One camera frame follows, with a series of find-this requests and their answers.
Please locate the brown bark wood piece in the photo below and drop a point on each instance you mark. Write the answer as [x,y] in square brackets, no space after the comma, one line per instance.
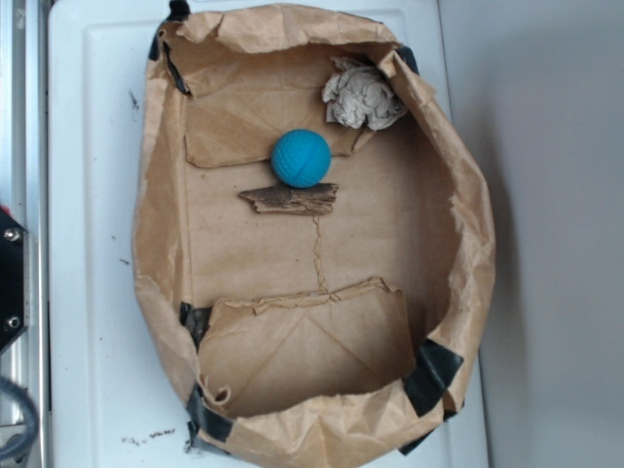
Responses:
[285,200]

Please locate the blue dimpled ball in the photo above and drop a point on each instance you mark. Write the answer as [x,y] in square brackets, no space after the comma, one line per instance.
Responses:
[301,158]

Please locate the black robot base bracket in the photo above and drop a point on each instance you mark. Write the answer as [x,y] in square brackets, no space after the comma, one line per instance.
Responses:
[14,280]

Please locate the crumpled beige paper wad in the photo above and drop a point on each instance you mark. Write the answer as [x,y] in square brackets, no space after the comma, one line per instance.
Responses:
[358,95]

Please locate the aluminium frame rail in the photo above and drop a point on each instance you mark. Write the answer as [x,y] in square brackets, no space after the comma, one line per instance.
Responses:
[24,184]

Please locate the white tray board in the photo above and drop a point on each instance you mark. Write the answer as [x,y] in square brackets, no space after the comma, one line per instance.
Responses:
[112,405]

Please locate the brown paper bag tray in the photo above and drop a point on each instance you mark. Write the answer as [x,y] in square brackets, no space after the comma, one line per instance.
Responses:
[273,364]

